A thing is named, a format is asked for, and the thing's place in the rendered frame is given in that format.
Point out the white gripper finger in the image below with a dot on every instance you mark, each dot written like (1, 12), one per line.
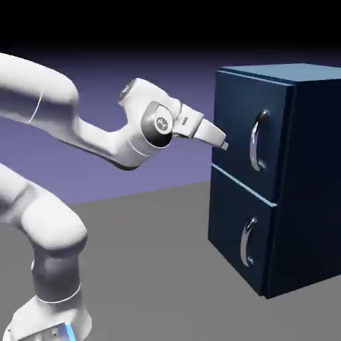
(225, 145)

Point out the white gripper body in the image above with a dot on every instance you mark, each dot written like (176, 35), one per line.
(210, 132)

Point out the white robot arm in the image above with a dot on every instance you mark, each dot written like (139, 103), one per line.
(56, 112)

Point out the blue cabinet door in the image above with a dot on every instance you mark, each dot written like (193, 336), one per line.
(234, 128)
(229, 226)

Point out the dark blue cabinet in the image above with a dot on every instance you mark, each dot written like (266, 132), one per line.
(306, 173)

